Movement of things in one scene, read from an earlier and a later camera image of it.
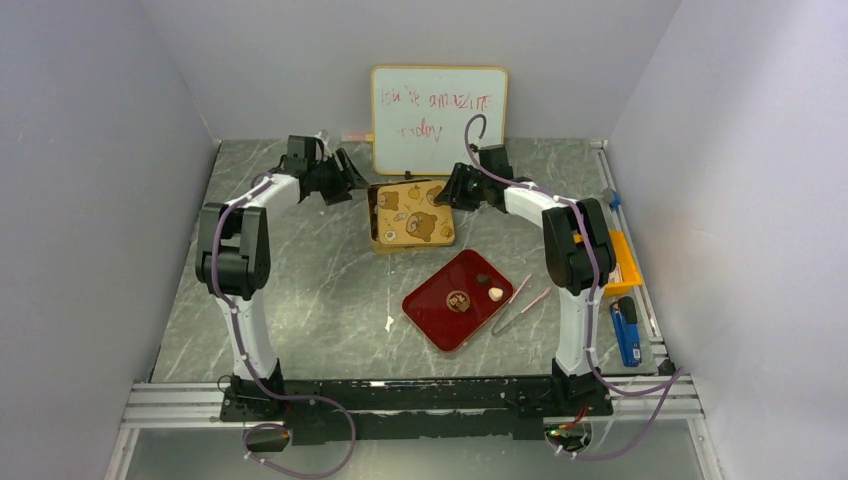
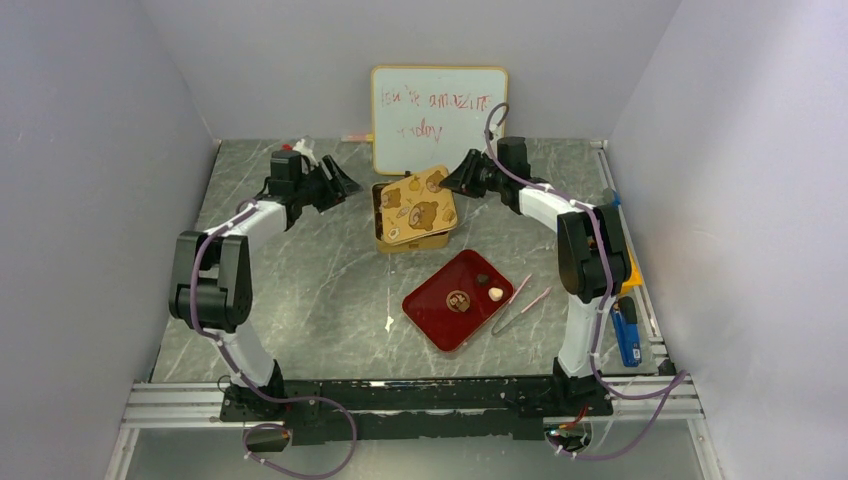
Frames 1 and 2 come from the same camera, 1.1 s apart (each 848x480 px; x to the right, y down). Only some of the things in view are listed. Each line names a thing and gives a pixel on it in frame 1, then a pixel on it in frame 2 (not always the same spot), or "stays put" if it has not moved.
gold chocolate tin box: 406,217 stays put
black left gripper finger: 349,174 → 331,184
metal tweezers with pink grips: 495,329 stays put
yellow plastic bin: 630,272 stays put
